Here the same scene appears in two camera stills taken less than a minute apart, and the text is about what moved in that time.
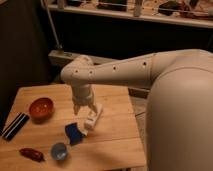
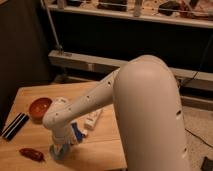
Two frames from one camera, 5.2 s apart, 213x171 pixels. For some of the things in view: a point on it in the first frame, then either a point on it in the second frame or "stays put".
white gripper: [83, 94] -> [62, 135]
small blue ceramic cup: [58, 151] stays put
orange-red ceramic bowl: [42, 109] stays put
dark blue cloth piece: [73, 132] stays put
